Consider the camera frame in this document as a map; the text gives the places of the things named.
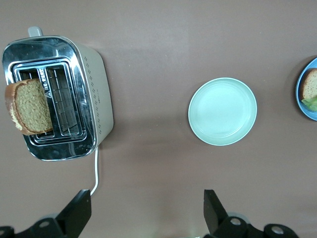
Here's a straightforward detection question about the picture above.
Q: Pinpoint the blue round plate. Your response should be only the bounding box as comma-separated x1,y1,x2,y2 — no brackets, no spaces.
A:
296,57,317,121

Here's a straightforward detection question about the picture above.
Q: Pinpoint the brown bread slice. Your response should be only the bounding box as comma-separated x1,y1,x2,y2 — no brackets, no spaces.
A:
4,78,54,136
301,68,317,100

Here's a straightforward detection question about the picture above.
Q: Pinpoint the green lettuce leaf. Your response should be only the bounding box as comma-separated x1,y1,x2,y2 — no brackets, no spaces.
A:
301,97,317,112

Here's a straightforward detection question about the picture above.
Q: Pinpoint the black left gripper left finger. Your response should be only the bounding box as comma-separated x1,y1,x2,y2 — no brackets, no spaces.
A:
0,189,92,238

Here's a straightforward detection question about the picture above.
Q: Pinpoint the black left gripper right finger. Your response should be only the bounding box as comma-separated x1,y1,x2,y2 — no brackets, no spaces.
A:
203,189,299,238

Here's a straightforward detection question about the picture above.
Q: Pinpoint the white toaster power cable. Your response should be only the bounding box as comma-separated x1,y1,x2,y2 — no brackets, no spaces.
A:
89,146,100,196

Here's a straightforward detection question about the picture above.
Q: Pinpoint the beige chrome toaster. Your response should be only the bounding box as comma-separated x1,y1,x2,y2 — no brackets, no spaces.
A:
1,26,114,162

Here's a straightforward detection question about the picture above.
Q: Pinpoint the pale green round plate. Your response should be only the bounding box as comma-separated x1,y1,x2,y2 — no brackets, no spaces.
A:
188,77,258,146

